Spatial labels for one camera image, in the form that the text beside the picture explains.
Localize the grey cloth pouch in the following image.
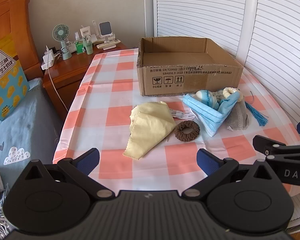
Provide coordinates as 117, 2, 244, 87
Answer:
226, 102, 250, 131

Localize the brown hair scrunchie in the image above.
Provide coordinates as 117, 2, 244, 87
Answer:
174, 121, 200, 140

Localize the wooden nightstand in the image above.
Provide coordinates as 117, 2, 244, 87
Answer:
42, 41, 128, 122

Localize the white remote control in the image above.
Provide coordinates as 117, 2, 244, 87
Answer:
97, 39, 121, 50

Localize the green sanitizer bottle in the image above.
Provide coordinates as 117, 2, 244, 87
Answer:
74, 32, 85, 55

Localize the grey pouch with blue tassel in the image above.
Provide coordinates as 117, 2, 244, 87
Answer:
244, 91, 269, 127

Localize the white power strip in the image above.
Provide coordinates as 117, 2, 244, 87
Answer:
41, 55, 57, 70

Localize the white cable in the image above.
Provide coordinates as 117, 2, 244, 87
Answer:
48, 52, 69, 113

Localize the blue face mask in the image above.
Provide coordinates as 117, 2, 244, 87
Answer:
218, 91, 241, 120
183, 93, 237, 137

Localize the cream hair scrunchie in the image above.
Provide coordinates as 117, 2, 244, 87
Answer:
222, 87, 238, 98

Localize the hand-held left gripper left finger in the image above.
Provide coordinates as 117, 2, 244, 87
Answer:
24, 148, 115, 201

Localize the blue printed bed sheet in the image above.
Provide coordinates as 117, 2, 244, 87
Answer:
0, 77, 66, 189

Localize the green cosmetic tube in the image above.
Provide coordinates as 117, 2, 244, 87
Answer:
84, 36, 94, 55

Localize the green desk fan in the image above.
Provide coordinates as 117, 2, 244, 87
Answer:
52, 24, 72, 60

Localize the white louvered closet door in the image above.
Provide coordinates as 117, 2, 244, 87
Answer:
152, 0, 300, 137

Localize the brown cardboard box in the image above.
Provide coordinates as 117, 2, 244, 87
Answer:
136, 37, 244, 97

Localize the pink checked tablecloth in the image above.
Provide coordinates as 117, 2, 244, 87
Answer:
52, 47, 300, 198

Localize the white paper sachet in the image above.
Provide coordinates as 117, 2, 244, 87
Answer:
169, 109, 195, 119

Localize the white charger plug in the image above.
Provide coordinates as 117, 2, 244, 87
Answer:
43, 45, 56, 63

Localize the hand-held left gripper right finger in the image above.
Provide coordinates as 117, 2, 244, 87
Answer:
181, 148, 274, 201

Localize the wooden bed headboard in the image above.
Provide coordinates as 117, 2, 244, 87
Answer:
0, 0, 44, 78

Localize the white phone stand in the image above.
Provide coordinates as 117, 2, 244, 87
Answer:
98, 21, 115, 43

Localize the pale yellow cloth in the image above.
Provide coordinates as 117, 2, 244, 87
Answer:
122, 101, 177, 159

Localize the yellow and blue bag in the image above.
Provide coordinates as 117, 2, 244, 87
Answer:
0, 35, 31, 122

